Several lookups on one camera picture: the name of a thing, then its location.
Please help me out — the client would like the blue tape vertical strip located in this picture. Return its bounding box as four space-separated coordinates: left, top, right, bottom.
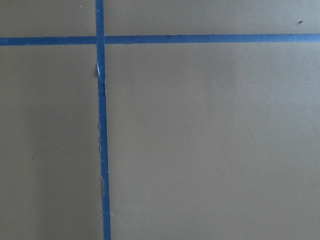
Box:
95 0 111 240

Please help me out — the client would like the blue tape horizontal strip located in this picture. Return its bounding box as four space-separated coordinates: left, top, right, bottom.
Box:
0 33 320 46

